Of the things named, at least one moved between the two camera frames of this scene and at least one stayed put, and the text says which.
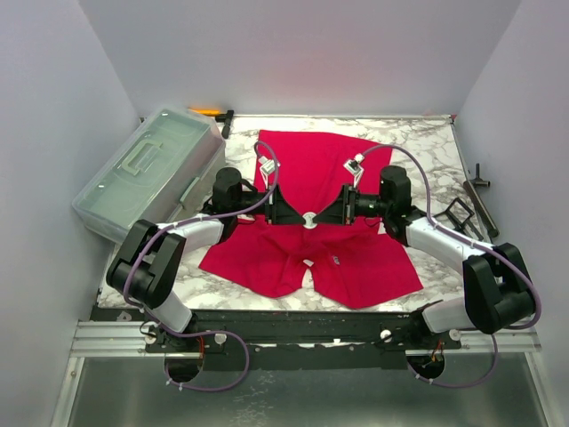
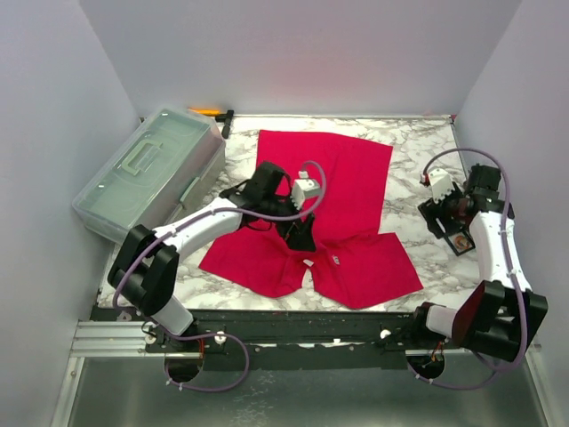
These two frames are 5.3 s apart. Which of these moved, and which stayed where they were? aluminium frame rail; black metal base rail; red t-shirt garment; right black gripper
Moved: right black gripper
Stayed: red t-shirt garment; black metal base rail; aluminium frame rail
